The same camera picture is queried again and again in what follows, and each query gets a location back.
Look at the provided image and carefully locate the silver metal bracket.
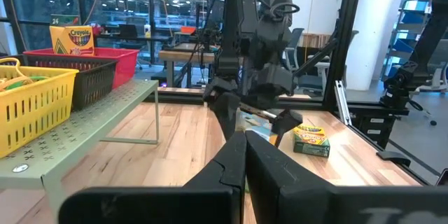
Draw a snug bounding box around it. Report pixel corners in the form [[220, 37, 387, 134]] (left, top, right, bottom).
[[333, 80, 353, 127]]

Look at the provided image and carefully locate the black plastic basket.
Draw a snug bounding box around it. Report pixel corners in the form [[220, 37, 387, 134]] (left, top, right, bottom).
[[0, 54, 118, 111]]

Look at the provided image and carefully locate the pale green riser shelf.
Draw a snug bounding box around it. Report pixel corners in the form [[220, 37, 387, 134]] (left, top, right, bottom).
[[0, 78, 160, 218]]

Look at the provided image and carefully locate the black control box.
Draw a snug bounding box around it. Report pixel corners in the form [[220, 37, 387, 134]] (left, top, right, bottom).
[[356, 111, 397, 148]]

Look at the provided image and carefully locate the black flat bracket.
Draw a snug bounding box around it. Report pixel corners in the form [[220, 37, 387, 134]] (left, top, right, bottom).
[[375, 150, 412, 168]]

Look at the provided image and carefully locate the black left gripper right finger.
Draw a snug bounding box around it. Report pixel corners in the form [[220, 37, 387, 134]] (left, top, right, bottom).
[[244, 129, 448, 224]]

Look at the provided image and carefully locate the white column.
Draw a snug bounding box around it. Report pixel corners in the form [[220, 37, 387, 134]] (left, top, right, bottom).
[[344, 0, 410, 92]]

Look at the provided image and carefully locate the blue shelving rack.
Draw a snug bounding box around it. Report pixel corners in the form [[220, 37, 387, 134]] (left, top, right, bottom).
[[384, 0, 437, 78]]

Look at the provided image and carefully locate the green rubber band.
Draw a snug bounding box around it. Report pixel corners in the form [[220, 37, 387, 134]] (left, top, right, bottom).
[[4, 75, 48, 91]]

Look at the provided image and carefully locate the red plastic basket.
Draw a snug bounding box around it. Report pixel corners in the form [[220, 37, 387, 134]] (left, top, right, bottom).
[[22, 47, 141, 90]]

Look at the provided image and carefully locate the blue-grey office chair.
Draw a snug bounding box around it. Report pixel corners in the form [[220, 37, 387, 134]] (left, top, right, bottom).
[[282, 27, 327, 96]]

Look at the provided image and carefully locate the yellow rubber band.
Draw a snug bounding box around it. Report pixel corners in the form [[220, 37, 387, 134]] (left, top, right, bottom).
[[0, 57, 35, 92]]

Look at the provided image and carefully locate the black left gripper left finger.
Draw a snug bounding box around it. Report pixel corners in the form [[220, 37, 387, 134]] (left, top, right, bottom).
[[58, 130, 248, 224]]

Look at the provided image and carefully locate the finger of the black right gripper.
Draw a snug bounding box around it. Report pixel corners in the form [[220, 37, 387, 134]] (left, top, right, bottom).
[[209, 92, 243, 141], [271, 108, 304, 148]]

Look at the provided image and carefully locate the yellow plastic basket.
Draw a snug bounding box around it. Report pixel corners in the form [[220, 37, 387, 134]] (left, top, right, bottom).
[[0, 57, 80, 159]]

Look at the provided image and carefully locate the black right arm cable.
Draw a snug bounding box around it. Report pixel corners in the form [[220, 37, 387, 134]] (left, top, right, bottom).
[[258, 1, 301, 19]]

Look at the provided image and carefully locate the wooden top desk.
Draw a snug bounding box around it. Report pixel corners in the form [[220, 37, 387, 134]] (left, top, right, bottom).
[[158, 43, 220, 89]]

